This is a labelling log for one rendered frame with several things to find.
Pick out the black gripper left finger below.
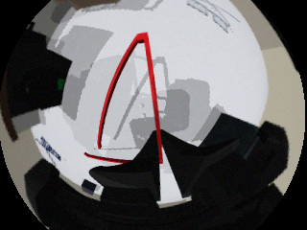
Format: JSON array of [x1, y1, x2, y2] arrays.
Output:
[[89, 130, 161, 202]]

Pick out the blue glasses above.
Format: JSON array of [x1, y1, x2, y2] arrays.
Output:
[[39, 137, 60, 160]]

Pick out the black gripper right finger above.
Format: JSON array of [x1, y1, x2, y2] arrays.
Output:
[[160, 130, 241, 196]]

